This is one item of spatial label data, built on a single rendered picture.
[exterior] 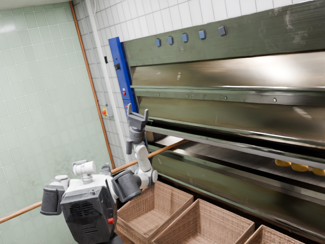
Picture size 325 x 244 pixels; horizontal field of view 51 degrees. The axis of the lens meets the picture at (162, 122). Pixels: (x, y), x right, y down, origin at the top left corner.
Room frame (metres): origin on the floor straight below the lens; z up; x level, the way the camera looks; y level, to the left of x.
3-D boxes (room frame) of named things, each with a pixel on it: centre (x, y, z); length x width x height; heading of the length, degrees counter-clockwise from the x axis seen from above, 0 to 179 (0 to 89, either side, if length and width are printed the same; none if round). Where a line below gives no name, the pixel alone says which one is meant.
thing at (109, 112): (3.39, 0.52, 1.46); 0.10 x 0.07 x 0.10; 32
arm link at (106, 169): (2.15, 0.45, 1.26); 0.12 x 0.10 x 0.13; 176
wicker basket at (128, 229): (2.50, 0.23, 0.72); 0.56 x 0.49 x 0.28; 32
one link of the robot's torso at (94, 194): (1.70, 0.48, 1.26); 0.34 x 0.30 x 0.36; 87
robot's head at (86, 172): (1.76, 0.47, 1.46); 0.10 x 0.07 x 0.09; 87
